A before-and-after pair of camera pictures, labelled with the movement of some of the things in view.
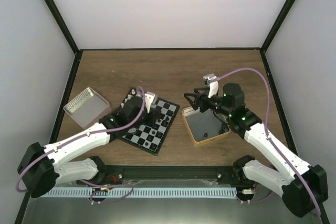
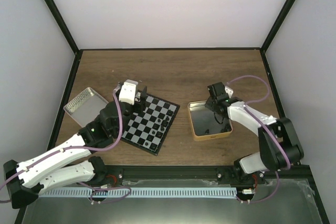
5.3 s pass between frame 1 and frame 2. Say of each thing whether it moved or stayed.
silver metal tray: stayed
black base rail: stayed
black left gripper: moved
